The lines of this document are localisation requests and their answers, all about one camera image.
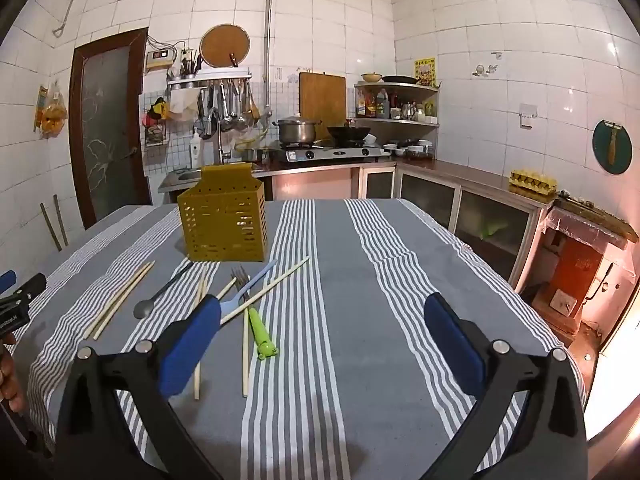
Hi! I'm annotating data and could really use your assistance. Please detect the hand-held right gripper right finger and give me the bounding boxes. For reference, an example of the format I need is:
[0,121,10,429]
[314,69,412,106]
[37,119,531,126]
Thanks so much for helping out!
[424,292,590,480]

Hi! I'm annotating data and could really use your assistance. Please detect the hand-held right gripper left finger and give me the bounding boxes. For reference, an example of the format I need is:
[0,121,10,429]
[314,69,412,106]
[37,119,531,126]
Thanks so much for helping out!
[54,294,223,480]

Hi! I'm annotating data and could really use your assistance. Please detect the light blue plastic spoon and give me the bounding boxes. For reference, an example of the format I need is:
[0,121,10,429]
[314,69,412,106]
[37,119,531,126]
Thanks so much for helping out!
[220,259,279,322]

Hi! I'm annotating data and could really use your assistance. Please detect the metal spoon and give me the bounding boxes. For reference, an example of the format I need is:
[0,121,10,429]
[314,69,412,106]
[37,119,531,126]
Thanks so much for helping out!
[133,261,195,320]

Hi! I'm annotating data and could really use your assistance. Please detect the fork with green handle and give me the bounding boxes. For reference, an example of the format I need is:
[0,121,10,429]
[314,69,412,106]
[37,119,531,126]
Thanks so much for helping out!
[230,266,281,361]

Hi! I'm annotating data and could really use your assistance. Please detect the yellow perforated utensil holder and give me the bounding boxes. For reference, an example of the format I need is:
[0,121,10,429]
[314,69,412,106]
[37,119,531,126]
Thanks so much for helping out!
[177,163,271,264]

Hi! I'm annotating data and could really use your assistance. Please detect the row of hanging kitchen utensils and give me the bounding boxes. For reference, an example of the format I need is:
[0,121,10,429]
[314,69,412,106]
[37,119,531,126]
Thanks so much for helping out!
[197,80,262,139]

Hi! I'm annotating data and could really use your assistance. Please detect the person's left hand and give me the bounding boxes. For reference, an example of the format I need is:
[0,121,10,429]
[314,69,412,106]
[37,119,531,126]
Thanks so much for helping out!
[0,334,27,415]

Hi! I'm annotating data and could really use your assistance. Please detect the wooden sticks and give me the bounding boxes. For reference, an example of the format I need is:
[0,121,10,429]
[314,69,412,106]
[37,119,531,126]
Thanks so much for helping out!
[39,194,70,252]

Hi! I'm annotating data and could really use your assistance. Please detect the grey striped tablecloth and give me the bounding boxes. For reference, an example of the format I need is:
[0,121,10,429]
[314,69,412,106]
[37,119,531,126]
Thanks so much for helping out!
[7,197,587,480]

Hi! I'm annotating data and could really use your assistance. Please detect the kitchen counter cabinets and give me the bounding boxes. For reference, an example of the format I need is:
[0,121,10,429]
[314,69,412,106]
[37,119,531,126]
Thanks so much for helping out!
[260,159,552,287]

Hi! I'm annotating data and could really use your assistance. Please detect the red cabinet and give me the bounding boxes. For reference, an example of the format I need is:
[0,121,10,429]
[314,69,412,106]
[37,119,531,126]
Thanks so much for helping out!
[531,195,640,347]

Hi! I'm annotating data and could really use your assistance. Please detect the brown frosted glass door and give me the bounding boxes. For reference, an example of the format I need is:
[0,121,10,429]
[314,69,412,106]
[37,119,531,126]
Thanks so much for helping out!
[68,27,154,231]

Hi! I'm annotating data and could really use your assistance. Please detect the yellow egg carton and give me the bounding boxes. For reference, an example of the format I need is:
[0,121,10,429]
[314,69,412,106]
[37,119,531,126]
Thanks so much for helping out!
[508,169,558,195]

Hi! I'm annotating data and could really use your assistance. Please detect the white soap bottle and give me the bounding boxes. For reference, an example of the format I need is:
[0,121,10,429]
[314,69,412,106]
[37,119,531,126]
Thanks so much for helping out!
[188,127,204,170]

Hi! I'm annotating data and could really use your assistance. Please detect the small steel pot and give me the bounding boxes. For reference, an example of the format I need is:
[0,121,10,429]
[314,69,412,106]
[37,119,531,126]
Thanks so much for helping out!
[234,147,274,166]

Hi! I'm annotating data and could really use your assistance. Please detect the cluster of bowls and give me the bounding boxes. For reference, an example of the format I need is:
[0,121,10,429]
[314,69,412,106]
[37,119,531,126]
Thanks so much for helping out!
[382,138,436,161]

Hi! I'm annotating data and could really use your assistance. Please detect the colourful hanging bags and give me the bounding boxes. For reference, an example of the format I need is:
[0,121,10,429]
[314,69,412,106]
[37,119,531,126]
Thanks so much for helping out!
[142,96,171,149]

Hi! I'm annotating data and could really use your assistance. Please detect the metal faucet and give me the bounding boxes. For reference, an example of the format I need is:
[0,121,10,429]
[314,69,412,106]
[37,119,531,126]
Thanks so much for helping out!
[202,107,227,166]

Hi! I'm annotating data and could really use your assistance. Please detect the gas stove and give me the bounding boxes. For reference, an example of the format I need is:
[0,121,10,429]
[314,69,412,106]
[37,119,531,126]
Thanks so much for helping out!
[272,140,392,164]

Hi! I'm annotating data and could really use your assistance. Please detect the corner shelf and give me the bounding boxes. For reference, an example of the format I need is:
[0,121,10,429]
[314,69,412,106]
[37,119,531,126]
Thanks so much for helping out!
[353,81,441,129]

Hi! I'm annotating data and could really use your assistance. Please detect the black wok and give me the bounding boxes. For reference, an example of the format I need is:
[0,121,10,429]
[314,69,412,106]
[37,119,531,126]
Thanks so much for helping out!
[327,125,374,144]

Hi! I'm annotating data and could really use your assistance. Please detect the white hanging cloth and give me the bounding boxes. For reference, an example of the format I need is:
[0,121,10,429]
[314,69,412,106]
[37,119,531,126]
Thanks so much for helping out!
[167,89,201,122]

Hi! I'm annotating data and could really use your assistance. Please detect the steel pot with lid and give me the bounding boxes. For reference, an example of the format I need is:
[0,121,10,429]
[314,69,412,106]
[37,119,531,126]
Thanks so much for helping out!
[272,115,322,145]

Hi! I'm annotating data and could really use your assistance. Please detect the row of condiment bottles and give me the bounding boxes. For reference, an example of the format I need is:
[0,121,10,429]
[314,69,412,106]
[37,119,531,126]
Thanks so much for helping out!
[355,88,436,121]

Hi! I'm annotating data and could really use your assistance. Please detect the green round board with peeler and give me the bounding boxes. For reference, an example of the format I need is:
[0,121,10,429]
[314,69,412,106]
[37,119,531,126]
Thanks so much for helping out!
[592,118,634,176]

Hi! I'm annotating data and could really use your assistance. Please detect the wooden cutting board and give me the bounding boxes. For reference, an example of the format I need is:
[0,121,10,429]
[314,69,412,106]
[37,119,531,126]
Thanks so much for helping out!
[298,71,348,129]

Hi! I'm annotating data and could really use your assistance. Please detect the round wooden lid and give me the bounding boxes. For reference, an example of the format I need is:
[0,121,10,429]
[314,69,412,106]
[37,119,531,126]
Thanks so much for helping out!
[199,23,251,69]

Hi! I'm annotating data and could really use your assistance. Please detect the plastic bag on wall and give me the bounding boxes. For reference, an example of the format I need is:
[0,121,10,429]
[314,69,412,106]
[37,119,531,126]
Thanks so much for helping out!
[33,83,69,139]

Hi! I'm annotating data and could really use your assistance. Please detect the wall electric box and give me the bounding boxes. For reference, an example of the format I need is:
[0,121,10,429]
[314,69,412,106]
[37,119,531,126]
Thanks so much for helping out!
[144,49,176,70]

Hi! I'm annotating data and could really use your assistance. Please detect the metal wall rack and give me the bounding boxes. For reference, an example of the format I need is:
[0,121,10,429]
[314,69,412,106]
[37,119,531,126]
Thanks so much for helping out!
[166,67,253,92]

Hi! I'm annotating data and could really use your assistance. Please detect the yellow wall poster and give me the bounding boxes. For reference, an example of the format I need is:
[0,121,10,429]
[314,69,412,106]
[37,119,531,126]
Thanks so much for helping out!
[413,57,438,87]

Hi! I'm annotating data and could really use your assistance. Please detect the vertical wall pipe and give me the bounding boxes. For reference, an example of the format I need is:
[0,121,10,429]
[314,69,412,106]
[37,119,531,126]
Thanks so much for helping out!
[263,0,276,117]

